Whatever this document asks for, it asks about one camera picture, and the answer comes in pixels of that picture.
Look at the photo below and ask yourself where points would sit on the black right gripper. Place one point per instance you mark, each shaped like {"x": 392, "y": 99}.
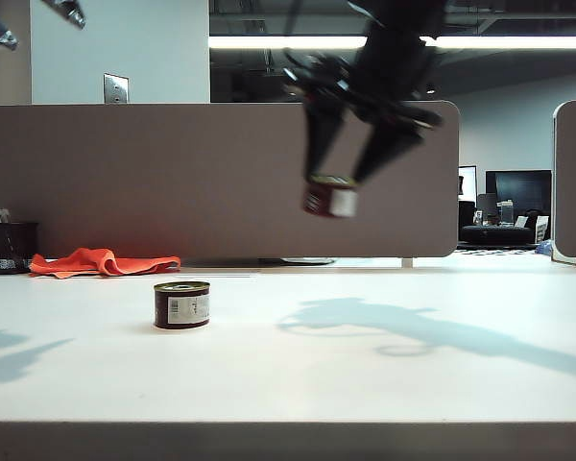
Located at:
{"x": 360, "y": 98}

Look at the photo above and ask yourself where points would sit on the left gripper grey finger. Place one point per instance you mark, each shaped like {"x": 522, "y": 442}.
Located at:
{"x": 69, "y": 12}
{"x": 0, "y": 31}

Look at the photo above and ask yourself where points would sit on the tomato can dark text label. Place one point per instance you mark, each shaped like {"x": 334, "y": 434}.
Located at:
{"x": 322, "y": 199}

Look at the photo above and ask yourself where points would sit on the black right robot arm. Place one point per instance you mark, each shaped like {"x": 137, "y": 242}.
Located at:
{"x": 393, "y": 43}

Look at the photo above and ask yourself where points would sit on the tomato can wide white label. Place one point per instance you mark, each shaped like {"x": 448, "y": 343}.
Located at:
{"x": 182, "y": 307}

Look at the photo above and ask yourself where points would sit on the white-screen monitor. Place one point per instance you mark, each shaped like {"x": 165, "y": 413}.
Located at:
{"x": 469, "y": 183}

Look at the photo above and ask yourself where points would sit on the silver oval monitor base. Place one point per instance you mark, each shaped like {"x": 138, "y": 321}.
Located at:
{"x": 308, "y": 261}

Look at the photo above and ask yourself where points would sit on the long ceiling light strip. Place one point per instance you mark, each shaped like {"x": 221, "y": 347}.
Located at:
{"x": 278, "y": 42}

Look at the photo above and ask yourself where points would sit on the black round ottoman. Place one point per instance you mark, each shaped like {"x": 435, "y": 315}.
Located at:
{"x": 495, "y": 234}

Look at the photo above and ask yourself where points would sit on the large black display screen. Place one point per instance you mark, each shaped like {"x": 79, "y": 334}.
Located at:
{"x": 523, "y": 186}

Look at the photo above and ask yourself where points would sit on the white clip in pen holder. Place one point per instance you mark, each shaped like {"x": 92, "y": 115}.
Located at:
{"x": 2, "y": 215}

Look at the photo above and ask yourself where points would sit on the wide grey desk divider panel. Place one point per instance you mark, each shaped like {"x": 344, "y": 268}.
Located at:
{"x": 173, "y": 182}

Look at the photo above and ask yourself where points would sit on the blue plastic bag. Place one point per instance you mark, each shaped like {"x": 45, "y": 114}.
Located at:
{"x": 544, "y": 247}

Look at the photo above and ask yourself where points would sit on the black mesh pen holder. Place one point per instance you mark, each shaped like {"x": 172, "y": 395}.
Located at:
{"x": 9, "y": 248}

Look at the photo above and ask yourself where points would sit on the orange cloth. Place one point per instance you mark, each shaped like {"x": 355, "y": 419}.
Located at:
{"x": 101, "y": 262}

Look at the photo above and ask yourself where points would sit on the metal wall plate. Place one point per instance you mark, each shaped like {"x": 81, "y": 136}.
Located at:
{"x": 115, "y": 88}

